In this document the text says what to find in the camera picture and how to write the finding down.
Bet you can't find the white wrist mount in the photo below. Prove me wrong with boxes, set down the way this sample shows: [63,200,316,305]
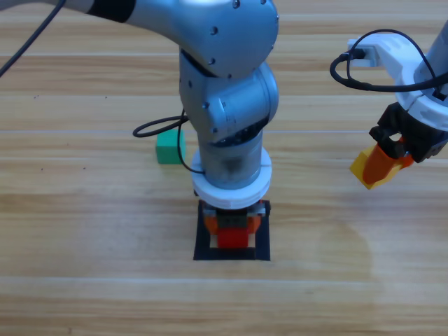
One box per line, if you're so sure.
[346,34,448,118]

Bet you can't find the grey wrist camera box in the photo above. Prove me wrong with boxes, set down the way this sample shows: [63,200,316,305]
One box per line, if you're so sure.
[348,44,378,68]

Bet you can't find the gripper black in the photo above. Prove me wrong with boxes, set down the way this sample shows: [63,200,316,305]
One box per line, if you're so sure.
[362,104,448,185]
[194,199,273,244]

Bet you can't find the black tape square outline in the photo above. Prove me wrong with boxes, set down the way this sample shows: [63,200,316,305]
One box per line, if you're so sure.
[193,199,272,262]

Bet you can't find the green wooden cube block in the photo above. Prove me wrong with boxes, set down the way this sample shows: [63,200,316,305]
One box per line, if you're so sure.
[155,129,186,165]

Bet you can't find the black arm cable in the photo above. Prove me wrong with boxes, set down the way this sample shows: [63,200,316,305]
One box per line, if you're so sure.
[0,0,207,175]
[330,29,448,101]

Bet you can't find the yellow wooden cube block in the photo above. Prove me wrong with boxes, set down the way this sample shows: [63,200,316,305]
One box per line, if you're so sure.
[349,146,402,190]

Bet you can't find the red wooden cube block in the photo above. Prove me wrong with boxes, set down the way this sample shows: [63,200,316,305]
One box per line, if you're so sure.
[216,227,251,249]

